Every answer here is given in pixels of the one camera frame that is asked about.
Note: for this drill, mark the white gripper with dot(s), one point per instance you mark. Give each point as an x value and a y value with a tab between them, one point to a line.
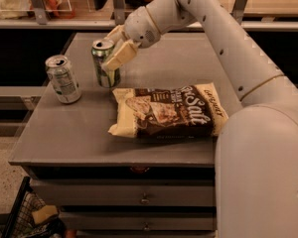
139	26

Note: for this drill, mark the green soda can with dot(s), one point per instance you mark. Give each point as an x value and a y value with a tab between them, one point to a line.
101	50

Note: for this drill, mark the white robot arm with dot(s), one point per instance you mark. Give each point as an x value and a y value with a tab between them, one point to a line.
256	159

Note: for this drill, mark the white 7up can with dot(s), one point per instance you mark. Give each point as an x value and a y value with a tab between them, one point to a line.
63	80

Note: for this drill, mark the yellow brown chip bag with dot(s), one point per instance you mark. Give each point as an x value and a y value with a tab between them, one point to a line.
192	111

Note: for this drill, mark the grey drawer cabinet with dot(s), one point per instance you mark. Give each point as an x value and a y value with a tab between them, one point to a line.
97	180

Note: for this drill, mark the upper drawer knob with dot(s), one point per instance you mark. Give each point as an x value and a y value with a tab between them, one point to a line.
144	200

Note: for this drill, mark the drawer knob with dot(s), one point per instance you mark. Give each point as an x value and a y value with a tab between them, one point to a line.
144	200
146	227

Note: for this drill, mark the lower drawer knob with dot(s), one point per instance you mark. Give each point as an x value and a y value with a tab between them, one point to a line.
146	227

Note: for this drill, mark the yellow sponge in basket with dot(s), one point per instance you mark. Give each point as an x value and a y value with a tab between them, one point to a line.
44	213

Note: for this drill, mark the black wire basket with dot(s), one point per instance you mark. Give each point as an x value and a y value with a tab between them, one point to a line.
21	223

